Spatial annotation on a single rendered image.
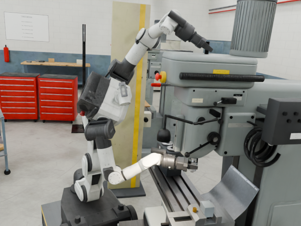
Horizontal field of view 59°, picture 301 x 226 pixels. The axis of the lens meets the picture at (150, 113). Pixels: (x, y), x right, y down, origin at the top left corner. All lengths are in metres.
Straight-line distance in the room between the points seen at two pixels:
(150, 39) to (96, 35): 8.75
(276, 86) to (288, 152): 0.38
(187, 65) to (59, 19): 9.23
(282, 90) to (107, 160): 1.06
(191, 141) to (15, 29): 9.53
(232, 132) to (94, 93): 0.82
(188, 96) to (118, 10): 1.91
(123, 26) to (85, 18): 7.30
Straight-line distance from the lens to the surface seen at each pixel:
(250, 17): 1.51
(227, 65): 1.39
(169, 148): 1.96
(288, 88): 1.67
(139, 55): 1.69
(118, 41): 3.08
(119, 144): 3.35
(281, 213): 1.87
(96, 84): 1.63
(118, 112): 1.61
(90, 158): 2.05
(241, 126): 1.53
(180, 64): 1.30
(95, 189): 2.27
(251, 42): 1.50
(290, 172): 1.77
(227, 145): 1.54
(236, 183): 1.88
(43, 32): 10.42
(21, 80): 6.12
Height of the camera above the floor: 1.96
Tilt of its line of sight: 16 degrees down
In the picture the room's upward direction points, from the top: 4 degrees clockwise
